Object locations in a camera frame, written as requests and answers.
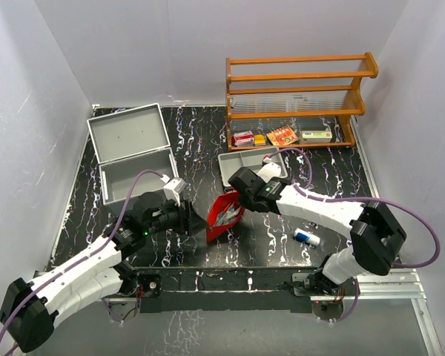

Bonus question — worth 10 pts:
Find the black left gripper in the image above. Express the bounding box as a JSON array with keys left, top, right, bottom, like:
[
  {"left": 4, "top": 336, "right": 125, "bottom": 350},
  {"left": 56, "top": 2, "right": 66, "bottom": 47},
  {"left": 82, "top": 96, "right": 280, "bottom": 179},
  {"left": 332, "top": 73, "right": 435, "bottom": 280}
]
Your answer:
[{"left": 145, "top": 195, "right": 209, "bottom": 236}]

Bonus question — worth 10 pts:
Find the red first aid kit pouch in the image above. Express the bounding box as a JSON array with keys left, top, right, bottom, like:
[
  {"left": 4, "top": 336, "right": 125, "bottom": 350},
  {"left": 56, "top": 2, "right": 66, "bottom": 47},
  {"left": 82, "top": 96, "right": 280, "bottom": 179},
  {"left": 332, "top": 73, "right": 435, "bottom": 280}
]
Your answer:
[{"left": 206, "top": 191, "right": 245, "bottom": 244}]

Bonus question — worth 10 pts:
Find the grey medicine case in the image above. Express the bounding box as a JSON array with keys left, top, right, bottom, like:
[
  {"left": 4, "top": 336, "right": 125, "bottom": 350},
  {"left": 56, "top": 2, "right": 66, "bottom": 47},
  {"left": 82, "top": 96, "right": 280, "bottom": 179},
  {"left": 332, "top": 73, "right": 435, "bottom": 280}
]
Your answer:
[{"left": 88, "top": 103, "right": 178, "bottom": 217}]

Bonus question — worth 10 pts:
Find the clear plastic medicine packet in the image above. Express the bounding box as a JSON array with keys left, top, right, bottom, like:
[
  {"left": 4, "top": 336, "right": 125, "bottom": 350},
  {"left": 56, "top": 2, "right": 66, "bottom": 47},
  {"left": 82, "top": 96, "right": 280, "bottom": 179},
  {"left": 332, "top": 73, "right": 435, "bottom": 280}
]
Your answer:
[{"left": 214, "top": 206, "right": 241, "bottom": 226}]

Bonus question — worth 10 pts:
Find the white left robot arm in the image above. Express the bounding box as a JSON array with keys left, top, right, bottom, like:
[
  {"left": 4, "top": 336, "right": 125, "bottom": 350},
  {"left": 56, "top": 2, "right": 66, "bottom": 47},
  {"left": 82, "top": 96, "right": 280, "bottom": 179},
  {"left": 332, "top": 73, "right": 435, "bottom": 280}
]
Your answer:
[{"left": 0, "top": 192, "right": 208, "bottom": 353}]

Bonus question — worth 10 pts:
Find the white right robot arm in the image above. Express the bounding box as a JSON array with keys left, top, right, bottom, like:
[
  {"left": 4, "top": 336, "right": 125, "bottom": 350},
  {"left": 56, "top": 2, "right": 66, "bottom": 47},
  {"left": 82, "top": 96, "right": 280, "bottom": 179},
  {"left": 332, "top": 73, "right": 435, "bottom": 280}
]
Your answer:
[{"left": 228, "top": 167, "right": 406, "bottom": 294}]

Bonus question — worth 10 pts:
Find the red white medicine box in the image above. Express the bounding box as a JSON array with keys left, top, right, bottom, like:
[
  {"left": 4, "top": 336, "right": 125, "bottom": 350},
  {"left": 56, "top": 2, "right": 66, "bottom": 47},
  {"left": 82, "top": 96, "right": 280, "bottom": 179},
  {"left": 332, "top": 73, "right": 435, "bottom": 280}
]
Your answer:
[{"left": 231, "top": 131, "right": 254, "bottom": 147}]

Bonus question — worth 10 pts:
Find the orange medicine packet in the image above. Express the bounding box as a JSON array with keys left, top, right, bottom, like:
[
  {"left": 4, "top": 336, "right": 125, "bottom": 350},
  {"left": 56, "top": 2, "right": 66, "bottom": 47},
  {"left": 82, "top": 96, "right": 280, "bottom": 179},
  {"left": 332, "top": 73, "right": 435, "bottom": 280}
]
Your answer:
[{"left": 266, "top": 125, "right": 299, "bottom": 147}]

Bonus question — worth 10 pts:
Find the long white medicine box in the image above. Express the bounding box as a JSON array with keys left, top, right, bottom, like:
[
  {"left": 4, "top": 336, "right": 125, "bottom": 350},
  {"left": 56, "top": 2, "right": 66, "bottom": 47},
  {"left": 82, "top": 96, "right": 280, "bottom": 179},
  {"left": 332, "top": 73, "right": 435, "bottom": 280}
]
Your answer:
[{"left": 299, "top": 130, "right": 333, "bottom": 144}]

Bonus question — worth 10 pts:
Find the grey divided tray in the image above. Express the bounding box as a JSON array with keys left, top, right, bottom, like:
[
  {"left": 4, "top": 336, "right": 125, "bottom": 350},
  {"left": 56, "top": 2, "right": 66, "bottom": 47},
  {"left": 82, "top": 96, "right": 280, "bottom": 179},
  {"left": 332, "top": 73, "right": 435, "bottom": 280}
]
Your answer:
[{"left": 218, "top": 146, "right": 279, "bottom": 189}]

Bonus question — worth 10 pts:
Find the small yellow box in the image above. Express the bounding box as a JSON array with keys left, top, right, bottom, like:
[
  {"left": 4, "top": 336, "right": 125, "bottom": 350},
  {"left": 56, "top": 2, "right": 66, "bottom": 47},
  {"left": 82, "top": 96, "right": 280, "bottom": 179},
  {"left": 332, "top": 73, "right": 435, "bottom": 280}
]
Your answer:
[{"left": 254, "top": 134, "right": 266, "bottom": 146}]

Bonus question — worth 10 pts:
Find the blue white tube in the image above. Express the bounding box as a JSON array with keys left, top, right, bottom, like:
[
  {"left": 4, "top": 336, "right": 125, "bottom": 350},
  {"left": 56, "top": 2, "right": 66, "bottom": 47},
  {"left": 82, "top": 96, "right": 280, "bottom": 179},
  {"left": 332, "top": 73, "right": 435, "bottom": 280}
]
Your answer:
[{"left": 293, "top": 228, "right": 321, "bottom": 247}]

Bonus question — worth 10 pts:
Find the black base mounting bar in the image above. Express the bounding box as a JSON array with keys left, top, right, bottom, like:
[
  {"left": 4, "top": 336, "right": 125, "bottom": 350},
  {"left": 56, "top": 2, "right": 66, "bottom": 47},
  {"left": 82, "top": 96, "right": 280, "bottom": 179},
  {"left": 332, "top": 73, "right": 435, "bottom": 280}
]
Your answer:
[{"left": 138, "top": 267, "right": 337, "bottom": 314}]

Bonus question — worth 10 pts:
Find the orange wooden shelf rack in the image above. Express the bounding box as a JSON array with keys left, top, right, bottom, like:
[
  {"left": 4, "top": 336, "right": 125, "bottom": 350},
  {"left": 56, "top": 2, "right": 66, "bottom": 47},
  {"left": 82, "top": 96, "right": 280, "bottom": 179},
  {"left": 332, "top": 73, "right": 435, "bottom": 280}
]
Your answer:
[{"left": 225, "top": 52, "right": 379, "bottom": 151}]

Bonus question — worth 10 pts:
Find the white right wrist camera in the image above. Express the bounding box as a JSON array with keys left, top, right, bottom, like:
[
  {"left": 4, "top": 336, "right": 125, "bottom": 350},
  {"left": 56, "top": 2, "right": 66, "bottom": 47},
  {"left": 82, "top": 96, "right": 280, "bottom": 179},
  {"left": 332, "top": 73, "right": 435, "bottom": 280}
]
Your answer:
[{"left": 257, "top": 155, "right": 282, "bottom": 182}]

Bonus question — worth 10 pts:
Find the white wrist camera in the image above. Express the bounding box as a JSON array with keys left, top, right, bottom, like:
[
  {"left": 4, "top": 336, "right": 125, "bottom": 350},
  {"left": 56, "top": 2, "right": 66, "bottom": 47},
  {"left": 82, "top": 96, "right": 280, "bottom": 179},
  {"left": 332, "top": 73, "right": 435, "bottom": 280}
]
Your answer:
[
  {"left": 163, "top": 177, "right": 186, "bottom": 205},
  {"left": 257, "top": 155, "right": 282, "bottom": 182}
]

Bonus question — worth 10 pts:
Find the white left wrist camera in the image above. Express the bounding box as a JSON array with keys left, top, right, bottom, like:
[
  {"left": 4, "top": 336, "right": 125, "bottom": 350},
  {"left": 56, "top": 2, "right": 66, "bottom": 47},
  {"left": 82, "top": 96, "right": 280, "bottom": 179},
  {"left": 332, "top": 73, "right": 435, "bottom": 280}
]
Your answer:
[{"left": 163, "top": 177, "right": 186, "bottom": 205}]

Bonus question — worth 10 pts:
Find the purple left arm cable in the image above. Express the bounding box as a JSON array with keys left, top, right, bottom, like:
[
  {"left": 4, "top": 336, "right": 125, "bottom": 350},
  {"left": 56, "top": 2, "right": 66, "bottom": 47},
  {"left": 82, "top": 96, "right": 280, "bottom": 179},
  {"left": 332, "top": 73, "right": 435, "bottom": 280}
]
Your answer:
[{"left": 0, "top": 169, "right": 171, "bottom": 356}]

